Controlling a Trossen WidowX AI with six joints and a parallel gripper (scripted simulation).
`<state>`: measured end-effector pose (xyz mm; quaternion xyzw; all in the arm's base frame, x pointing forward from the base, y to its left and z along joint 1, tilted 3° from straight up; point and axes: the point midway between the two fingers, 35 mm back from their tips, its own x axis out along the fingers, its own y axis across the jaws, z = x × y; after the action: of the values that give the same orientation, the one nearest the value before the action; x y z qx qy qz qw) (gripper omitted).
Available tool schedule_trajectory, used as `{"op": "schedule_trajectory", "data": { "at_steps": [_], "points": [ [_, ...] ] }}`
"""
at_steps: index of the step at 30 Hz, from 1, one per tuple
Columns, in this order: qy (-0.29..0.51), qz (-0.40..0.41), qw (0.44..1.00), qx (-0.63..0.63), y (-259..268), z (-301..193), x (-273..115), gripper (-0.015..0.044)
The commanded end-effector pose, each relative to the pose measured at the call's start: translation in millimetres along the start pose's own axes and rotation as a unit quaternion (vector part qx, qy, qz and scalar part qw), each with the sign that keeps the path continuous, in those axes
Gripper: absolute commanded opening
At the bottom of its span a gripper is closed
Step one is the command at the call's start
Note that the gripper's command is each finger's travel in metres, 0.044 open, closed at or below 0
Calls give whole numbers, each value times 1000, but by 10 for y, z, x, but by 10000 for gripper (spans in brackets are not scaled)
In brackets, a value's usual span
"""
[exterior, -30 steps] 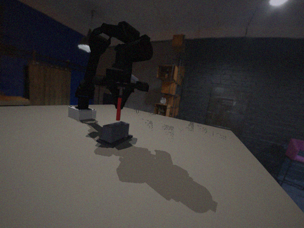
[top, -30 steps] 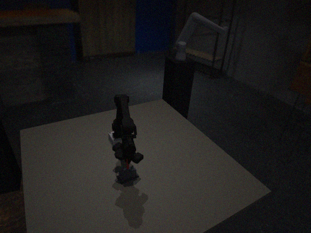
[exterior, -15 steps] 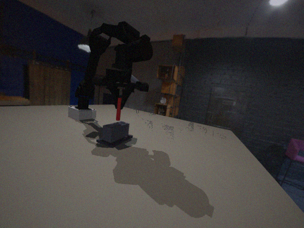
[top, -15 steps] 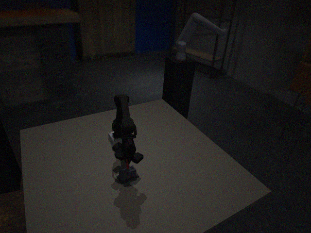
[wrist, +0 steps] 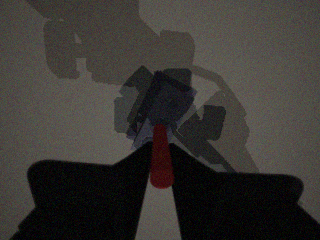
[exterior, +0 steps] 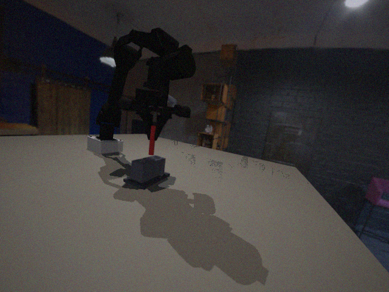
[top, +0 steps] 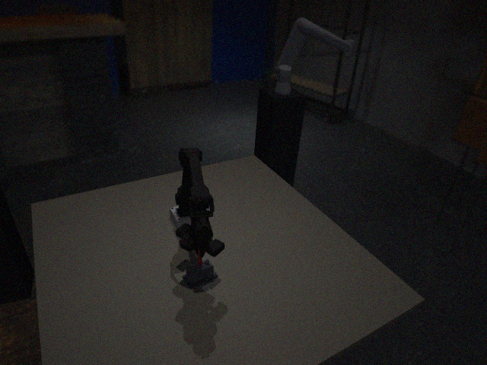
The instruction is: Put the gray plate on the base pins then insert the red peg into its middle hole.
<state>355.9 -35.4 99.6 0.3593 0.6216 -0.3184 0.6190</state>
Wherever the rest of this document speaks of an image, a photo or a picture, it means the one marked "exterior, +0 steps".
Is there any dark red peg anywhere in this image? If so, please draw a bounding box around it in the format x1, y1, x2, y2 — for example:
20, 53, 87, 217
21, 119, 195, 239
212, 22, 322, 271
149, 125, 156, 155

